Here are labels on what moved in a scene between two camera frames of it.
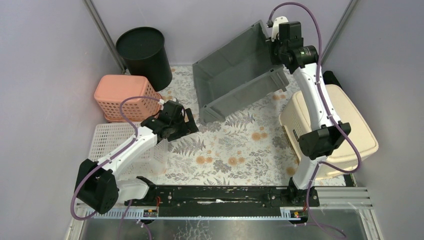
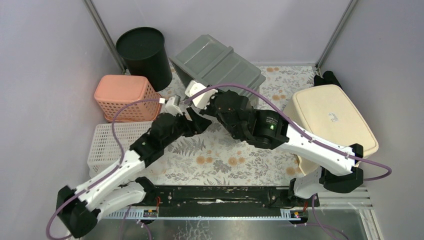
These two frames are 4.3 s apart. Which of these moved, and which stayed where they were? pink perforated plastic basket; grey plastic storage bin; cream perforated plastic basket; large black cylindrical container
Moved: grey plastic storage bin
Stayed: large black cylindrical container; cream perforated plastic basket; pink perforated plastic basket
